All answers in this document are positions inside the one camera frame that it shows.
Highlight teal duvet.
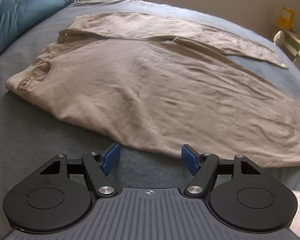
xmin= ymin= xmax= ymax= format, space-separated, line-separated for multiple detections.
xmin=0 ymin=0 xmax=77 ymax=64

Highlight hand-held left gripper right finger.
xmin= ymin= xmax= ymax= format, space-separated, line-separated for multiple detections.
xmin=181 ymin=144 xmax=262 ymax=197

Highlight wooden shelf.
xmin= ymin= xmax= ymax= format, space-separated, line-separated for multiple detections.
xmin=277 ymin=29 xmax=300 ymax=68

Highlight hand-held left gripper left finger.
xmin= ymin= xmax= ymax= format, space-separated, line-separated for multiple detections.
xmin=40 ymin=143 xmax=120 ymax=197

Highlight white plush toy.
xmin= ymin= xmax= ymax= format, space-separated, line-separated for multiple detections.
xmin=274 ymin=30 xmax=287 ymax=46

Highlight beige pants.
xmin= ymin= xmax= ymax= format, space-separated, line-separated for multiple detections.
xmin=5 ymin=12 xmax=300 ymax=168

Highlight yellow box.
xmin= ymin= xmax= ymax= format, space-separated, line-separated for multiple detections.
xmin=275 ymin=6 xmax=296 ymax=28

